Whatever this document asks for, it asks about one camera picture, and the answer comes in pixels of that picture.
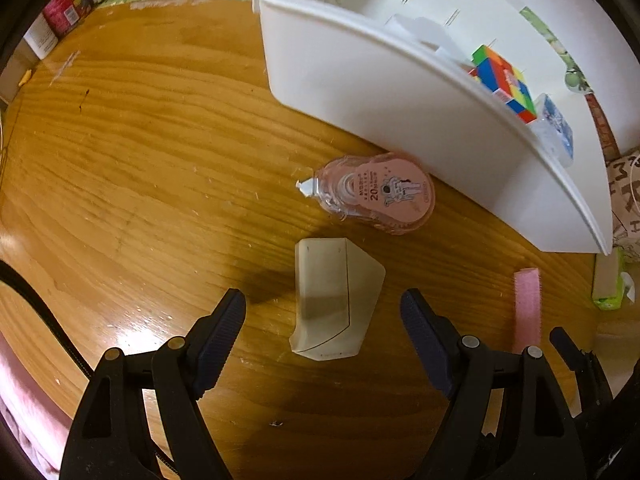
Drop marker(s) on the green packet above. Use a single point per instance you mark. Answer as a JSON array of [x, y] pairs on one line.
[[612, 290]]

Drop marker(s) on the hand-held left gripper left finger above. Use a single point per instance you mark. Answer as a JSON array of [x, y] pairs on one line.
[[220, 342]]

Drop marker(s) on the small yellow scrap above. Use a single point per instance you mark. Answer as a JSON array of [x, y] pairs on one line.
[[25, 77]]

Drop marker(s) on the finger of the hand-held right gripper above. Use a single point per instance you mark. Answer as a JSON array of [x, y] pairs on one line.
[[582, 370]]

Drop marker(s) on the pink strip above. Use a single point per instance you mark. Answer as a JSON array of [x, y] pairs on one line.
[[527, 305]]

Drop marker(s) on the multicolour puzzle cube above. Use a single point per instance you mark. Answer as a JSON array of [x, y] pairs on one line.
[[505, 80]]

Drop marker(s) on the pink correction tape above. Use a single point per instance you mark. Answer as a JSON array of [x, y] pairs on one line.
[[395, 195]]

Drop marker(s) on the white power adapter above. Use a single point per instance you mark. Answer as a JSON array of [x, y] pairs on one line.
[[425, 30]]

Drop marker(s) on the blue and white small box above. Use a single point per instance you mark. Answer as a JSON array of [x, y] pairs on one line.
[[555, 117]]

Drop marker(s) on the white plastic storage bin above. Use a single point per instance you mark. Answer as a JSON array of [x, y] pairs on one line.
[[375, 85]]

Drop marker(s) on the printed cloth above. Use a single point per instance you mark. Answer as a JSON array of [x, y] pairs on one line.
[[625, 200]]

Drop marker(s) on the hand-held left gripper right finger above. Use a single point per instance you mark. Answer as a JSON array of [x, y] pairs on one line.
[[429, 342]]

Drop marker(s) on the beige plastic case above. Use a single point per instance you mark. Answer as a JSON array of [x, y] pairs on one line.
[[325, 285]]

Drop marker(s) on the pink cloth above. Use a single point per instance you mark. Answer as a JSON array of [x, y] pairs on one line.
[[25, 410]]

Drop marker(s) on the red printed box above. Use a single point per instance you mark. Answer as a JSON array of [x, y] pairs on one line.
[[67, 10]]

